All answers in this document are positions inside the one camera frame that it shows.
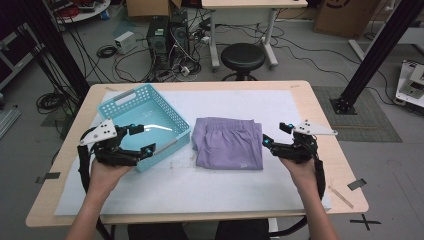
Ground purple shorts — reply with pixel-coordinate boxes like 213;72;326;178
190;116;264;171

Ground black metal stand with cables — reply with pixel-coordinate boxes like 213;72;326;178
19;0;91;100

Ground large coiled black cable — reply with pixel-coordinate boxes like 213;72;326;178
35;91;68;115

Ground black computer tower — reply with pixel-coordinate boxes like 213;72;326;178
146;15;171;72

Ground black metal stand with base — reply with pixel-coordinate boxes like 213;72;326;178
329;0;424;116

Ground black round stool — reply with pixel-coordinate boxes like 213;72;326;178
220;42;267;82

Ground light blue plastic basket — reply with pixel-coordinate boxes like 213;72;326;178
96;83;192;173

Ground person's dark trousers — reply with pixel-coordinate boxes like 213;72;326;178
127;218;271;240

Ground white foam mat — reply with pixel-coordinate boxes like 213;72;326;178
54;89;333;217

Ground thin wooden stick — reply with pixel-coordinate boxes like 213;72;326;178
327;184;355;210

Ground round white table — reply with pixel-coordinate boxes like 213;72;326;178
49;0;112;25

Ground plain cardboard box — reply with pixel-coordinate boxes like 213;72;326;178
125;0;183;19

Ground person's left hand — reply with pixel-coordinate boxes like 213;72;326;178
89;158;133;198

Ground black tape strip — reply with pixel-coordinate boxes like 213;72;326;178
346;178;368;192
34;171;62;185

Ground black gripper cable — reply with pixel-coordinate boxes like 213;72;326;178
312;146;327;201
76;145;93;195

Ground small coiled black cable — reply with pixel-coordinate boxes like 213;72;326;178
96;44;119;60

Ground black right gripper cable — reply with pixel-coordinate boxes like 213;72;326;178
312;146;327;201

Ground grey floor mat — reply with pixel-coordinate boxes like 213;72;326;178
311;85;404;144

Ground person's right hand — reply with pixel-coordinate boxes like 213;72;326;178
279;156;320;198

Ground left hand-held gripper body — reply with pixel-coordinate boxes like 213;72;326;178
78;118;143;168

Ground large printed cardboard box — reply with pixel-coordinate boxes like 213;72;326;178
312;0;383;40

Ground small white box device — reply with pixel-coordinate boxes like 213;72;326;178
113;30;138;55

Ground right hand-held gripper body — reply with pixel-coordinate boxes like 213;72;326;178
270;119;339;165

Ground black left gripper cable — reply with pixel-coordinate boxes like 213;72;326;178
76;145;93;195

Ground white desk with wooden top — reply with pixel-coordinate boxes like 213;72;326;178
201;0;309;73

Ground white machine housing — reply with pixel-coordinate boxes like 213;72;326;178
394;59;424;110

